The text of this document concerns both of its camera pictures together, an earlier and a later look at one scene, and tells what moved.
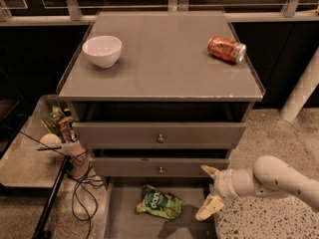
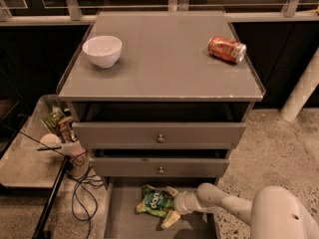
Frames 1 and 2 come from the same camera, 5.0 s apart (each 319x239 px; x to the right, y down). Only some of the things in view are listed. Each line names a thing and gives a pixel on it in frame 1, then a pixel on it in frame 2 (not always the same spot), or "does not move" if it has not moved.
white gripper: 223,182 → 181,203
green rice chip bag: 160,203 does not move
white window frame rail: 72,10 does not move
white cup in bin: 73,148 does not move
